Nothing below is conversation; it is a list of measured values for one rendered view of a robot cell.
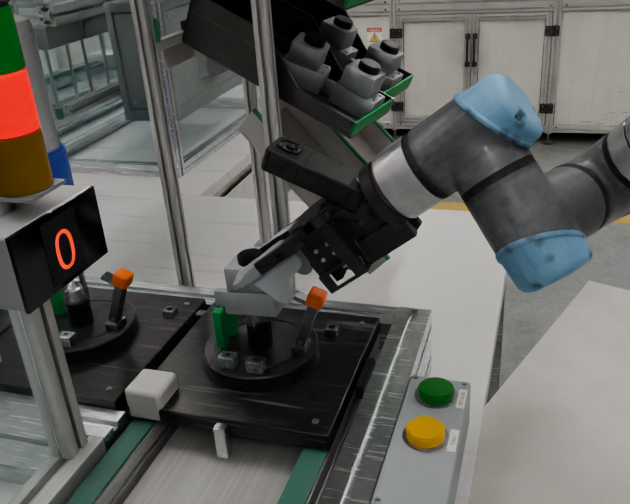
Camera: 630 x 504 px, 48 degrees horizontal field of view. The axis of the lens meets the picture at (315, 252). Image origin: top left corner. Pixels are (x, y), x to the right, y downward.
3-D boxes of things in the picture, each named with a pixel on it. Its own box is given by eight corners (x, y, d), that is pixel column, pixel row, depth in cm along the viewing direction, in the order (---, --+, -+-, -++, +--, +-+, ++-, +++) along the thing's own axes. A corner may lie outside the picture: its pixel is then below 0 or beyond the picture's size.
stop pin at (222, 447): (232, 452, 79) (228, 423, 77) (228, 459, 78) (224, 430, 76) (221, 450, 79) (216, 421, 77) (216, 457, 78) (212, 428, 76)
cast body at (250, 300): (289, 299, 85) (282, 246, 82) (276, 318, 81) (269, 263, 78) (225, 295, 87) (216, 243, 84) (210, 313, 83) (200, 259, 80)
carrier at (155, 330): (207, 310, 102) (195, 231, 97) (117, 416, 82) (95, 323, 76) (66, 295, 109) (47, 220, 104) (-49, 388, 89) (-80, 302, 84)
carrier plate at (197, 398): (380, 330, 94) (380, 316, 93) (329, 451, 74) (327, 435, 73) (216, 311, 102) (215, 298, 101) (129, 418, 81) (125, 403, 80)
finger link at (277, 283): (255, 329, 78) (319, 284, 75) (220, 289, 77) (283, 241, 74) (261, 317, 81) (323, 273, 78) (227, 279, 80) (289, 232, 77)
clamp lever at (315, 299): (311, 340, 85) (329, 291, 81) (305, 349, 83) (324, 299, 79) (283, 328, 85) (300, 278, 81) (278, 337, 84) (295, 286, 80)
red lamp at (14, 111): (52, 123, 61) (39, 65, 59) (14, 140, 57) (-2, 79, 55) (5, 122, 62) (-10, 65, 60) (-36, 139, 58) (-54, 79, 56)
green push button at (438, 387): (456, 392, 81) (456, 378, 80) (451, 414, 78) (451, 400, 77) (421, 388, 82) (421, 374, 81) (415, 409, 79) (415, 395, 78)
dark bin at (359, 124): (388, 113, 103) (408, 67, 98) (350, 139, 93) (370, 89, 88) (233, 26, 109) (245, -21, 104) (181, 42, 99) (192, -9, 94)
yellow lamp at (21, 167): (65, 178, 63) (53, 124, 61) (29, 199, 59) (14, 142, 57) (19, 175, 65) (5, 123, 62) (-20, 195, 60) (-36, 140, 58)
